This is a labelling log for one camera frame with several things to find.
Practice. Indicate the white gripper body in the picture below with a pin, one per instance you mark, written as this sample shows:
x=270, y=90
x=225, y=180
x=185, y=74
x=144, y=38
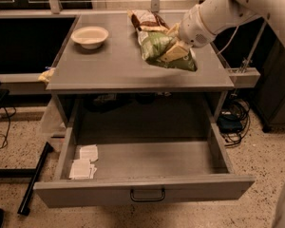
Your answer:
x=192, y=28

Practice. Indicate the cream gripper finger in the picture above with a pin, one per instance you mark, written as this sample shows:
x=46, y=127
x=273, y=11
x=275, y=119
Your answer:
x=174, y=31
x=179, y=50

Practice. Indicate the green jalapeno chip bag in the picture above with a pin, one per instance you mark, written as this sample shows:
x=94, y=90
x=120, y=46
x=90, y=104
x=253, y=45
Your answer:
x=155, y=43

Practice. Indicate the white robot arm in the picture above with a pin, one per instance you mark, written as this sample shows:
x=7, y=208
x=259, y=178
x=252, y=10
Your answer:
x=219, y=15

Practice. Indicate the brown chip bag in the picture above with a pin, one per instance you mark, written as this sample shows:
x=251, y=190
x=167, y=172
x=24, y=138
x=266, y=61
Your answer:
x=146, y=20

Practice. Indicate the grey counter cabinet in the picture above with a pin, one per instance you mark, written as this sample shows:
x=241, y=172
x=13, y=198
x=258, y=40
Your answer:
x=117, y=67

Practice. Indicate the grey open drawer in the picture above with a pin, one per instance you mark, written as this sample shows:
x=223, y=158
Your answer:
x=183, y=156

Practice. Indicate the metal support rod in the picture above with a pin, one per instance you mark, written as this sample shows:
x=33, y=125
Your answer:
x=247, y=61

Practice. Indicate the white paper bowl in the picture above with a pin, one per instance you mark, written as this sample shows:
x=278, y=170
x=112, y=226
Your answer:
x=89, y=37

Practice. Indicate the blue box on floor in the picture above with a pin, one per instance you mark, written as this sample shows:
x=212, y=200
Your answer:
x=229, y=124

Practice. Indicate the white paper packet upper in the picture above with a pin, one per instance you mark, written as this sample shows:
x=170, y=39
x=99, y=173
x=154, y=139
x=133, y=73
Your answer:
x=89, y=152

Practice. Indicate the white paper packets lower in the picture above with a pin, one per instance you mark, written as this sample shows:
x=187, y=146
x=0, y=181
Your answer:
x=82, y=169

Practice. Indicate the yellow sponge on rail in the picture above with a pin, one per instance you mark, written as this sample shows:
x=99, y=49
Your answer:
x=46, y=75

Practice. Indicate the black drawer handle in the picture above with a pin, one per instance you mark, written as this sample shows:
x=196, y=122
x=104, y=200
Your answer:
x=147, y=195

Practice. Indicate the black metal frame leg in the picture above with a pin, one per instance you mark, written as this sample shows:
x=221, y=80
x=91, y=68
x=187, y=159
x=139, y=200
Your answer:
x=24, y=206

